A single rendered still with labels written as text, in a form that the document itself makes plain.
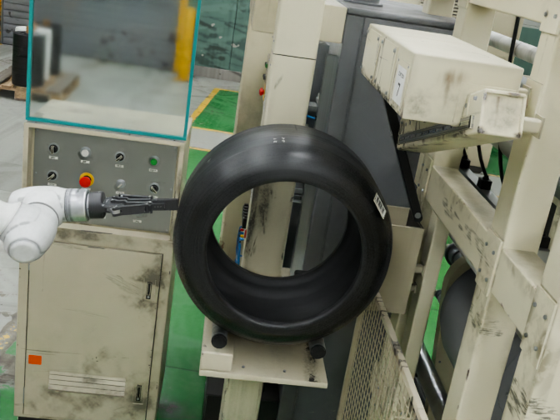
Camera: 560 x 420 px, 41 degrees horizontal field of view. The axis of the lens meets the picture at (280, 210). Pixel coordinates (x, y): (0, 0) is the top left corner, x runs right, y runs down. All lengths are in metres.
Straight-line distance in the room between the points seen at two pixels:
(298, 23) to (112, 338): 1.40
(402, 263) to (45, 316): 1.35
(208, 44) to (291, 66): 8.96
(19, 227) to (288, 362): 0.87
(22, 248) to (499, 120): 1.14
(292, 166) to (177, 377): 1.91
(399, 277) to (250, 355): 0.54
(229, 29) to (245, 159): 9.24
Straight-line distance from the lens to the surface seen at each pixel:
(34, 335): 3.00
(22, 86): 8.57
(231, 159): 1.93
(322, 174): 1.91
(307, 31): 2.23
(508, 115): 1.63
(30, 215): 1.96
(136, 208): 2.04
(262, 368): 2.22
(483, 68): 1.69
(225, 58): 11.18
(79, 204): 2.06
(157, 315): 2.88
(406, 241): 2.37
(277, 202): 2.34
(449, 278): 2.76
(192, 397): 3.50
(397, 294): 2.44
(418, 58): 1.65
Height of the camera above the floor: 1.95
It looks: 19 degrees down
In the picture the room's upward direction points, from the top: 9 degrees clockwise
